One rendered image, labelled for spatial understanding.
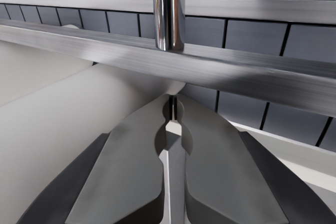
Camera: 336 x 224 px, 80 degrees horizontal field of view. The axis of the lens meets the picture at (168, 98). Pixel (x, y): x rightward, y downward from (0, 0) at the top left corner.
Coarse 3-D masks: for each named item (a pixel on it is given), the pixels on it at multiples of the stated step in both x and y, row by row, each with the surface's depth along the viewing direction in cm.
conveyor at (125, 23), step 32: (128, 32) 19; (192, 32) 16; (224, 32) 15; (256, 32) 13; (288, 32) 13; (320, 32) 12; (192, 96) 18; (224, 96) 17; (256, 128) 17; (288, 128) 15; (320, 128) 14
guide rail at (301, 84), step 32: (0, 32) 14; (32, 32) 12; (64, 32) 11; (96, 32) 11; (128, 64) 9; (160, 64) 8; (192, 64) 7; (224, 64) 7; (256, 64) 6; (288, 64) 6; (320, 64) 6; (256, 96) 7; (288, 96) 6; (320, 96) 6
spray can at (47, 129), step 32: (96, 64) 12; (32, 96) 9; (64, 96) 9; (96, 96) 10; (128, 96) 11; (0, 128) 7; (32, 128) 8; (64, 128) 8; (96, 128) 10; (0, 160) 7; (32, 160) 7; (64, 160) 8; (0, 192) 7; (32, 192) 7
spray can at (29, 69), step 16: (0, 48) 16; (16, 48) 16; (32, 48) 17; (0, 64) 15; (16, 64) 16; (32, 64) 17; (48, 64) 18; (64, 64) 19; (80, 64) 21; (0, 80) 15; (16, 80) 16; (32, 80) 17; (48, 80) 19; (0, 96) 16; (16, 96) 17
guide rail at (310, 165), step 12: (180, 132) 16; (252, 132) 15; (264, 144) 14; (276, 144) 14; (288, 144) 14; (276, 156) 13; (288, 156) 13; (300, 156) 13; (312, 156) 13; (324, 156) 13; (300, 168) 12; (312, 168) 12; (324, 168) 12; (312, 180) 12; (324, 180) 12
